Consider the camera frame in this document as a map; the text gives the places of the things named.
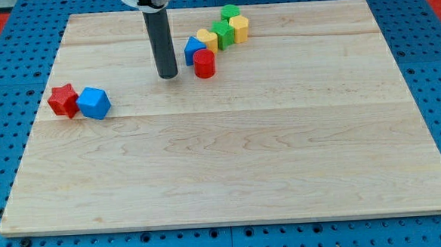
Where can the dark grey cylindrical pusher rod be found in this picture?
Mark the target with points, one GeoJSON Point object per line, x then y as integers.
{"type": "Point", "coordinates": [157, 26]}

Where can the green star block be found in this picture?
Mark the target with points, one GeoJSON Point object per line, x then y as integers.
{"type": "Point", "coordinates": [225, 33]}

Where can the green circle block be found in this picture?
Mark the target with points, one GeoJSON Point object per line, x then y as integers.
{"type": "Point", "coordinates": [229, 11]}

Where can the red star block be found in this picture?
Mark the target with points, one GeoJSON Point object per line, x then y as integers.
{"type": "Point", "coordinates": [63, 101]}

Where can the blue triangle block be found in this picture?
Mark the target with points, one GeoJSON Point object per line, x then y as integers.
{"type": "Point", "coordinates": [192, 46]}

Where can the yellow heart block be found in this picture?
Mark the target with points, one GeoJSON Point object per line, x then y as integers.
{"type": "Point", "coordinates": [210, 39]}

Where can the red cylinder block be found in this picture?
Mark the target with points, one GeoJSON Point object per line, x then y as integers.
{"type": "Point", "coordinates": [204, 63]}

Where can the yellow hexagon block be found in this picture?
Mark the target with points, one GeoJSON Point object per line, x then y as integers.
{"type": "Point", "coordinates": [240, 26]}

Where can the blue cube block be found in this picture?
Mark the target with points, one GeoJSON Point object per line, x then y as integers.
{"type": "Point", "coordinates": [93, 103]}

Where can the wooden board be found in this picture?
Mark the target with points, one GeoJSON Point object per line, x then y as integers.
{"type": "Point", "coordinates": [310, 120]}

